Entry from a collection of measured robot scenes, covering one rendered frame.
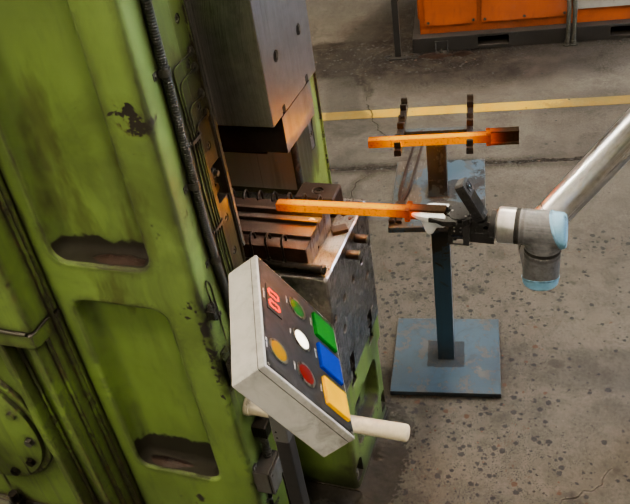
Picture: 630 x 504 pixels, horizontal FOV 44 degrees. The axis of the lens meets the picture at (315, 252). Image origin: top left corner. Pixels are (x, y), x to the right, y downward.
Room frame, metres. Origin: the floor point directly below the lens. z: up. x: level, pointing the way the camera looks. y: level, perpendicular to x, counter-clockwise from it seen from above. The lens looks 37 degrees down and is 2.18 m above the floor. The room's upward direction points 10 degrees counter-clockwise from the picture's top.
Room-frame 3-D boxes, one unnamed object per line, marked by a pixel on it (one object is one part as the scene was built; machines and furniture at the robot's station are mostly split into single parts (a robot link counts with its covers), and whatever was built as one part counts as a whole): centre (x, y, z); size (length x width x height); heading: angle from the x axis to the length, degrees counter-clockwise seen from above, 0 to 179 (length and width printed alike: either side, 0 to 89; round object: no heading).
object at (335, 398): (1.08, 0.01, 1.01); 0.07 x 0.05 x 0.07; 0
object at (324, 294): (1.87, 0.16, 0.69); 0.56 x 0.38 x 0.45; 65
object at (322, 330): (1.28, 0.01, 1.01); 0.07 x 0.05 x 0.07; 0
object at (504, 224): (1.55, -0.48, 1.02); 0.10 x 0.05 x 0.09; 155
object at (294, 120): (1.81, 0.17, 1.32); 0.42 x 0.20 x 0.10; 65
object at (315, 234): (1.81, 0.17, 0.96); 0.42 x 0.20 x 0.09; 65
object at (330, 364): (1.18, 0.01, 1.01); 0.07 x 0.05 x 0.07; 0
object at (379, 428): (1.38, 0.04, 0.62); 0.44 x 0.05 x 0.05; 65
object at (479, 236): (1.58, -0.40, 1.01); 0.12 x 0.08 x 0.09; 65
